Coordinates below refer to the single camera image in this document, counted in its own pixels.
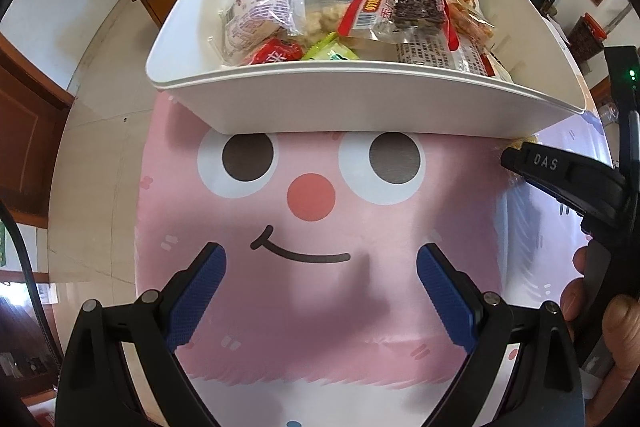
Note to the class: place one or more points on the clear bag of yellow crackers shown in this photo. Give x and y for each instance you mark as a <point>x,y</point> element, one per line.
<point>467,19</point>

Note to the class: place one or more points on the cartoon printed table mat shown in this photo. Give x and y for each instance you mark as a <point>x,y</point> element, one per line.
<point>310,307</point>

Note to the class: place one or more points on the clear purple print snack bag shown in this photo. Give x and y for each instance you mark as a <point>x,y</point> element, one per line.
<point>260,2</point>

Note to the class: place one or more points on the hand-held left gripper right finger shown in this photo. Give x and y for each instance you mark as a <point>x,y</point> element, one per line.
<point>445,292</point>

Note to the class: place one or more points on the clear rice cracker packet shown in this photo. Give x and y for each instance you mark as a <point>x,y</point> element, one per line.
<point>362,12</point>

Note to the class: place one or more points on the small red candy packet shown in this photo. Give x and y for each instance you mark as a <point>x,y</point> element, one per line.
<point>272,54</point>

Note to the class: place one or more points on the clear bag with dark print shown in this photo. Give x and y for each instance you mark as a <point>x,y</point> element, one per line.
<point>430,52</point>

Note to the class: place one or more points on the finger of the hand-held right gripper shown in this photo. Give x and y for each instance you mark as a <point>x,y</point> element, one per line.
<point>565,172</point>

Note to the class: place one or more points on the small green snack packet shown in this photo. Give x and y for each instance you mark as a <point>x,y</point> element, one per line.
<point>327,52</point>

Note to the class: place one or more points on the white plastic storage bin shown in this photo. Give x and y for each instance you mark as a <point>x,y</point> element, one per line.
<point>350,102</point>

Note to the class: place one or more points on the dark chocolate square packet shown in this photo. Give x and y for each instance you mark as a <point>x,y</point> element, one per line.
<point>417,9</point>

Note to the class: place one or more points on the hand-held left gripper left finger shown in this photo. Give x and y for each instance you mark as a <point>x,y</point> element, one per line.
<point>197,292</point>

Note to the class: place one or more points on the brown wooden door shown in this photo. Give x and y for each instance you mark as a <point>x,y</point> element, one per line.
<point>25,132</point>

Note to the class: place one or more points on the person's right hand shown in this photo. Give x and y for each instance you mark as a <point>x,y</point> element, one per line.
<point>622,337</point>

